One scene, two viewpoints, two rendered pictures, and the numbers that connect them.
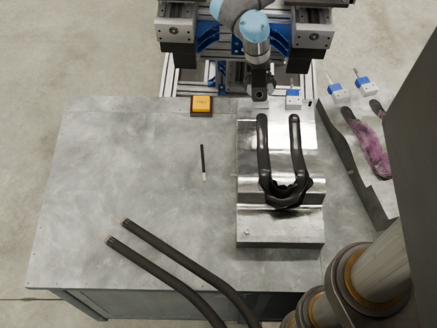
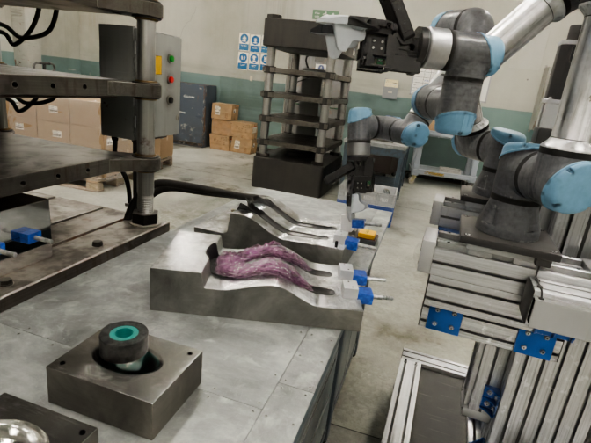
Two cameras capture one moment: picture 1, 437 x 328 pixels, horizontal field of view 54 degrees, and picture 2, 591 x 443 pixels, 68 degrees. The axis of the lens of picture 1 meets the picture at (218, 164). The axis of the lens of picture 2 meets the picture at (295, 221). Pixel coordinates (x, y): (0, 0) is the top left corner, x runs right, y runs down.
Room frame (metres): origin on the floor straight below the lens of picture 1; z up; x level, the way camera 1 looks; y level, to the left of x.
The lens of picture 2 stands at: (1.07, -1.54, 1.35)
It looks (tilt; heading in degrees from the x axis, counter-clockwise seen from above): 18 degrees down; 105
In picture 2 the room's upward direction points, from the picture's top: 7 degrees clockwise
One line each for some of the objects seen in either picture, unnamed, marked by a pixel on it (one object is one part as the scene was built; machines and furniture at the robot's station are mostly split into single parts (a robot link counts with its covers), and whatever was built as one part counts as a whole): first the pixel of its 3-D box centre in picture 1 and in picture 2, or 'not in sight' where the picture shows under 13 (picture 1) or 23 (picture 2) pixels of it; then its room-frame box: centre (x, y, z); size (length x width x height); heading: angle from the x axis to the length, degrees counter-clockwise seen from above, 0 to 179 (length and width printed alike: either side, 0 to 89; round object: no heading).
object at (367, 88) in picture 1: (361, 81); (368, 295); (1.00, -0.52, 0.86); 0.13 x 0.05 x 0.05; 16
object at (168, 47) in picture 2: not in sight; (142, 212); (-0.05, 0.04, 0.74); 0.31 x 0.22 x 1.47; 89
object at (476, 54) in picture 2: not in sight; (469, 54); (1.12, -0.57, 1.43); 0.11 x 0.08 x 0.09; 22
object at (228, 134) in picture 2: not in sight; (234, 127); (-2.30, 6.01, 0.42); 0.86 x 0.33 x 0.83; 0
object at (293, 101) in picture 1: (292, 94); (354, 243); (0.92, -0.25, 0.89); 0.13 x 0.05 x 0.05; 178
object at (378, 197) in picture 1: (384, 146); (262, 276); (0.73, -0.55, 0.86); 0.50 x 0.26 x 0.11; 16
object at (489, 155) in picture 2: not in sight; (503, 148); (1.33, 0.15, 1.20); 0.13 x 0.12 x 0.14; 131
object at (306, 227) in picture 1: (277, 166); (279, 228); (0.65, -0.19, 0.87); 0.50 x 0.26 x 0.14; 179
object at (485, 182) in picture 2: not in sight; (497, 181); (1.34, 0.15, 1.09); 0.15 x 0.15 x 0.10
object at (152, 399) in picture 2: not in sight; (128, 375); (0.66, -0.99, 0.84); 0.20 x 0.15 x 0.07; 179
